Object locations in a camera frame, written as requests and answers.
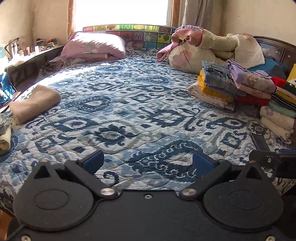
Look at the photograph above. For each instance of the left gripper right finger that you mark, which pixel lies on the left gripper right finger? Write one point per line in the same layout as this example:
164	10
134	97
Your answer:
209	173

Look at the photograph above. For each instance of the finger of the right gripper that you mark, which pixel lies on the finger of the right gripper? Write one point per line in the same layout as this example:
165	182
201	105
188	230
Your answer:
282	163

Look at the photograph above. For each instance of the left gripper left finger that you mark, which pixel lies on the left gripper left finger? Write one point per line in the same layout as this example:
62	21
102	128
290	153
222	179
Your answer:
84	170

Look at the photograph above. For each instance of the beige pink knit sweater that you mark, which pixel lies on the beige pink knit sweater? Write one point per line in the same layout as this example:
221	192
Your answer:
41	99

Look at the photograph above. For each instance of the rolled white floral garment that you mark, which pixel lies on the rolled white floral garment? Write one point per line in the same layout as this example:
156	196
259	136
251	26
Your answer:
281	125

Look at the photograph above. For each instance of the green folded garment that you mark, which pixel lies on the green folded garment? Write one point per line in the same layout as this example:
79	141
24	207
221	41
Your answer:
282	110

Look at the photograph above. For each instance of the striped folded garment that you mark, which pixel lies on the striped folded garment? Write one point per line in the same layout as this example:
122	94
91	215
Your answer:
284	98

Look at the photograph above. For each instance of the folded red garment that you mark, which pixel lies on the folded red garment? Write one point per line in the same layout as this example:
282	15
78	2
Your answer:
260	98

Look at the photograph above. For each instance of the blue white patterned quilt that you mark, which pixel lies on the blue white patterned quilt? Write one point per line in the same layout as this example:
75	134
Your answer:
139	113

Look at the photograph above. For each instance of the folded cream blanket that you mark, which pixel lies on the folded cream blanket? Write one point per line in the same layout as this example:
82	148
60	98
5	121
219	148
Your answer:
195	90

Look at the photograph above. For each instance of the folded purple garment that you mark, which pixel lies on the folded purple garment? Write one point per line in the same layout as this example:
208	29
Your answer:
254	83

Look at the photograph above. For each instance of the yellow cartoon pillow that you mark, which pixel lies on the yellow cartoon pillow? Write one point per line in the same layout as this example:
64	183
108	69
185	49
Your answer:
292	76

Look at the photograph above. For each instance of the folded denim jeans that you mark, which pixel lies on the folded denim jeans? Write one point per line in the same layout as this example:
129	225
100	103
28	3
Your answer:
220	76

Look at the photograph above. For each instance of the folded yellow garment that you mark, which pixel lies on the folded yellow garment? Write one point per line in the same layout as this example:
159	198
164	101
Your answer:
213	91

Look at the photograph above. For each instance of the blue shiny bag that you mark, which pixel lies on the blue shiny bag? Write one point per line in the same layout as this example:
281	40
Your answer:
7	90

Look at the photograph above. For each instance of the pink pillow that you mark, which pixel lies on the pink pillow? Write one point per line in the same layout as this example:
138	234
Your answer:
94	47

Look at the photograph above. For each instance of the cluttered dark side desk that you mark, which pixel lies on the cluttered dark side desk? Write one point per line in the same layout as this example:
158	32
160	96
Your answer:
24	72

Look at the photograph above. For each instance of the cream pink floral duvet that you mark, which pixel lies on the cream pink floral duvet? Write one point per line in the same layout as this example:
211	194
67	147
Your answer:
190	45

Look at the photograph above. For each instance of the colourful alphabet headboard mat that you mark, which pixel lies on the colourful alphabet headboard mat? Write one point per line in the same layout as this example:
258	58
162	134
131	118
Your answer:
137	36

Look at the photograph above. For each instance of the black desk lamp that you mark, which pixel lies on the black desk lamp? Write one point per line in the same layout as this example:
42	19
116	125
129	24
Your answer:
12	48

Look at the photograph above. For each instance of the beige window curtain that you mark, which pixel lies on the beige window curtain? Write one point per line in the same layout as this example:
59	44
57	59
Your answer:
206	14

